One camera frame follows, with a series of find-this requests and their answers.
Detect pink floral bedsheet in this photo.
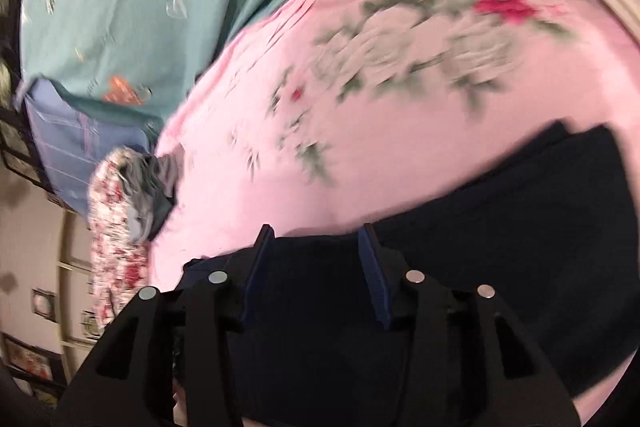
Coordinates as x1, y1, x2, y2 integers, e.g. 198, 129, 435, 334
147, 0, 640, 427

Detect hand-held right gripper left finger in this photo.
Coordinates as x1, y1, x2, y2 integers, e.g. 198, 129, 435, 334
52, 223, 276, 427

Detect teal heart print blanket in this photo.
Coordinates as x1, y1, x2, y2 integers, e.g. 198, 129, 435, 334
17, 0, 481, 128

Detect grey folded clothes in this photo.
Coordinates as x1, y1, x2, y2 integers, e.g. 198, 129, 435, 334
122, 154, 178, 243

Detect dark navy pants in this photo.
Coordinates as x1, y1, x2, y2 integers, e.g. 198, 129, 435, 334
180, 119, 633, 427

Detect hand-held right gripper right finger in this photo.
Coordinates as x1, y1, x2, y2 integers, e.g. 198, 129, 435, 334
357, 223, 583, 427

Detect red white floral quilt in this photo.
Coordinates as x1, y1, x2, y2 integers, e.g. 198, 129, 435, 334
87, 147, 153, 330

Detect group of framed wall pictures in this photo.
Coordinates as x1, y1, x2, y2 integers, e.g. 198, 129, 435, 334
0, 102, 68, 400

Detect blue plaid blanket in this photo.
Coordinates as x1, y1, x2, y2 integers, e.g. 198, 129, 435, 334
22, 77, 161, 215

